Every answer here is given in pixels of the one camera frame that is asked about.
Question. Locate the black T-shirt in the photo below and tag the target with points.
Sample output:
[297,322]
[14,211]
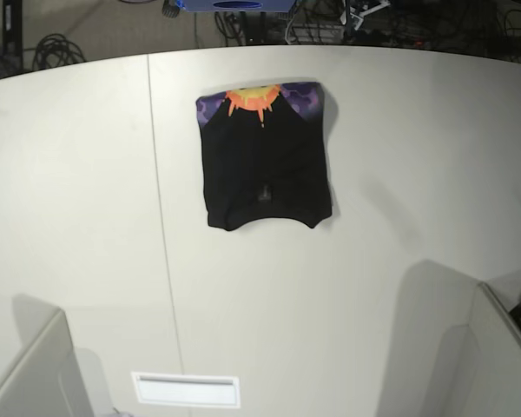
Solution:
[263,155]

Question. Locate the blue plastic bin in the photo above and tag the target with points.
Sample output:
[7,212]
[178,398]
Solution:
[236,5]

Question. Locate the left grey partition panel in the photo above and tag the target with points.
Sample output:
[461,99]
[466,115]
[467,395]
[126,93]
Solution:
[43,378]

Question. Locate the grey partition panel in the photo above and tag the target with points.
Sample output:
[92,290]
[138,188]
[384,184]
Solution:
[43,378]
[487,377]

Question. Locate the right grey partition panel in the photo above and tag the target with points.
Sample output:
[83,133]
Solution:
[487,377]

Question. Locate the white table cable grommet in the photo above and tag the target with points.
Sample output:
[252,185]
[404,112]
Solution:
[178,390]

